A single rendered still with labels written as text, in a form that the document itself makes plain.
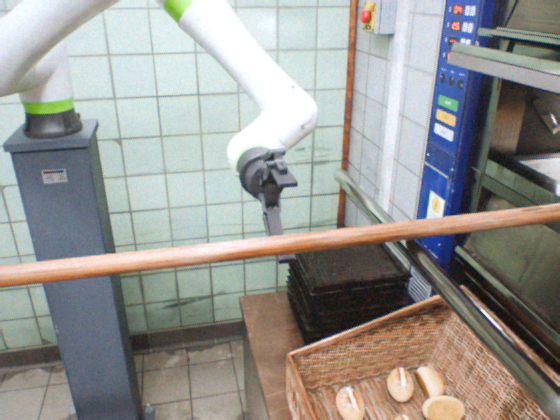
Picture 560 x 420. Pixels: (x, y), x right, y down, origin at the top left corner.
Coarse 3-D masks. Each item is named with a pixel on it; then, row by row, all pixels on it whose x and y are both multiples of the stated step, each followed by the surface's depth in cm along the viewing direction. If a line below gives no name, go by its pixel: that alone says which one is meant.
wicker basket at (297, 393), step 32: (384, 320) 118; (416, 320) 121; (448, 320) 123; (320, 352) 118; (352, 352) 120; (384, 352) 123; (416, 352) 126; (448, 352) 122; (288, 384) 119; (320, 384) 122; (352, 384) 125; (384, 384) 125; (416, 384) 125; (480, 384) 110; (512, 384) 102; (320, 416) 116; (384, 416) 115; (416, 416) 116; (544, 416) 93
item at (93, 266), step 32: (384, 224) 74; (416, 224) 74; (448, 224) 75; (480, 224) 76; (512, 224) 78; (96, 256) 66; (128, 256) 66; (160, 256) 66; (192, 256) 67; (224, 256) 68; (256, 256) 69
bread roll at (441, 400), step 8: (432, 400) 112; (440, 400) 112; (448, 400) 112; (456, 400) 112; (424, 408) 112; (432, 408) 111; (440, 408) 111; (448, 408) 111; (456, 408) 111; (464, 408) 112; (432, 416) 111; (440, 416) 111; (448, 416) 111; (456, 416) 111
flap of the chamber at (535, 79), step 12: (456, 60) 95; (468, 60) 91; (480, 60) 88; (480, 72) 88; (492, 72) 84; (504, 72) 81; (516, 72) 79; (528, 72) 76; (540, 72) 74; (528, 84) 76; (540, 84) 73; (552, 84) 71
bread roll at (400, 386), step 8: (400, 368) 123; (392, 376) 122; (400, 376) 120; (408, 376) 121; (392, 384) 120; (400, 384) 118; (408, 384) 119; (392, 392) 119; (400, 392) 118; (408, 392) 118; (400, 400) 118
